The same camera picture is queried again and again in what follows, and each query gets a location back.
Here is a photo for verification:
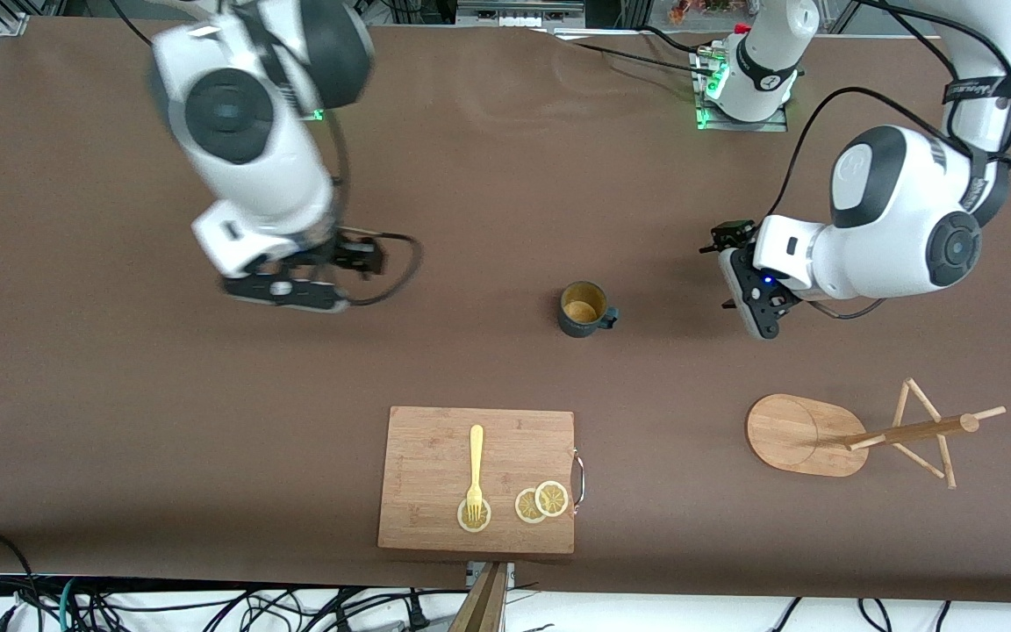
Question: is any teal ribbed mug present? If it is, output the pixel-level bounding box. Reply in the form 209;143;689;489
557;281;620;340

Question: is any wooden mug rack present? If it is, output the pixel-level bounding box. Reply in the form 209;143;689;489
745;377;1007;491

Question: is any brown table cloth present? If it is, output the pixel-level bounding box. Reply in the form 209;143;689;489
0;16;1011;607

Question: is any bamboo cutting board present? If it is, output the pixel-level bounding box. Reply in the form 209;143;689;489
377;406;577;555

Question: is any lemon slice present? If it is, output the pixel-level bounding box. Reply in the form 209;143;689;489
514;487;550;525
456;497;492;534
534;480;570;518

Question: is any grey power strip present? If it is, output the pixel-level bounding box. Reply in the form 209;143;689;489
457;0;585;27

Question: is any yellow plastic fork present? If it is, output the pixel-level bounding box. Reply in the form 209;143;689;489
465;425;485;525

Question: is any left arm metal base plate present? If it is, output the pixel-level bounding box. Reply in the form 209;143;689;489
690;48;789;133

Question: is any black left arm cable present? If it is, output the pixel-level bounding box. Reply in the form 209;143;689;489
769;0;1011;321

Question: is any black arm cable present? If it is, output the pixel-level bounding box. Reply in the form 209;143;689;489
769;0;1011;321
321;114;426;308

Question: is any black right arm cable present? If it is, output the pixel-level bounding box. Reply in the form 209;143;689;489
321;114;426;308

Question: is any black cable to base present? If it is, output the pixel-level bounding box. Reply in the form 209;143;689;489
558;26;721;80

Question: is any wooden post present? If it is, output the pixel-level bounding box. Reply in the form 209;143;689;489
448;562;511;632

